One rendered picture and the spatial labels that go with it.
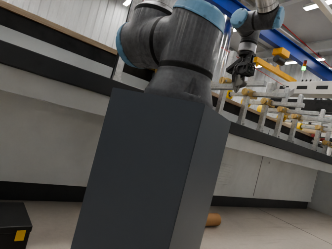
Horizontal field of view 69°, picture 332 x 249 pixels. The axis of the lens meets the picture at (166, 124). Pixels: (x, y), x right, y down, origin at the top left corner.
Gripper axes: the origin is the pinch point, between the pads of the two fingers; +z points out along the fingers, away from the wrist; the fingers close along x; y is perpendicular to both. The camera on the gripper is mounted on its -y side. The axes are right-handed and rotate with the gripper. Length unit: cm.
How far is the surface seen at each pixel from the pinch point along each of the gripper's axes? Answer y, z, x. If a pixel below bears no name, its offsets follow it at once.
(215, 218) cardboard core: -17, 76, 28
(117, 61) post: -26, 3, -57
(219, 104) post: -26.8, 3.4, 19.0
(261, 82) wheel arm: -1.7, -12.2, 23.4
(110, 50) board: -45, -7, -55
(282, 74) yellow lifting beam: -259, -190, 456
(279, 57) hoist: -256, -223, 421
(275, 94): -7, -12, 48
